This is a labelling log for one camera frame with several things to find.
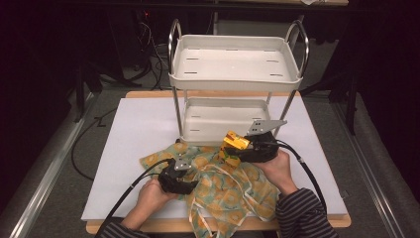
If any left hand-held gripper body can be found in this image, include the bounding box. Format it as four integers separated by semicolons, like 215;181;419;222
157;158;194;194

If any person's right hand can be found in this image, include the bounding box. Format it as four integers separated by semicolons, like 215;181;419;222
252;149;298;197

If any black metal stand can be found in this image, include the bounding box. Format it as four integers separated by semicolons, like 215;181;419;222
72;60;143;124
299;70;361;137

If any person's left hand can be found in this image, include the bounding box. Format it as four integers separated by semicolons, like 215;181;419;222
136;178;179;213

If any green orange floral fabric bag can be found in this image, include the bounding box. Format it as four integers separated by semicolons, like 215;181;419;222
139;141;281;238

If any white board mat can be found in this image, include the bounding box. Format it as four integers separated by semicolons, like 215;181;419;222
80;95;349;222

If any black floor cable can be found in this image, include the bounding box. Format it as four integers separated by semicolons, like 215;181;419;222
70;107;119;182

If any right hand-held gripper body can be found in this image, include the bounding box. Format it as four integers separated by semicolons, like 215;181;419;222
246;119;288;164

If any hand-held gripper black cable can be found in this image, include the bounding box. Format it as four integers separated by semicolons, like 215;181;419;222
275;138;329;216
93;158;174;238

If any white two-tier metal rack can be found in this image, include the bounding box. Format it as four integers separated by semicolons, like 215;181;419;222
167;18;311;153

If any bundle of dark cables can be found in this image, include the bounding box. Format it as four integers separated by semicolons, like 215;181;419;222
131;9;170;92

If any left hand-held gripper black cable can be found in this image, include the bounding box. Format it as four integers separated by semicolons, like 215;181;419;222
93;158;174;238

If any right hand-held gripper black cable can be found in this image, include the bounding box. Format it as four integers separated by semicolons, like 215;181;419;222
275;138;329;216

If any metal floor rail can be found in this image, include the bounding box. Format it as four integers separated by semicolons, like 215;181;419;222
331;101;420;232
0;92;97;238

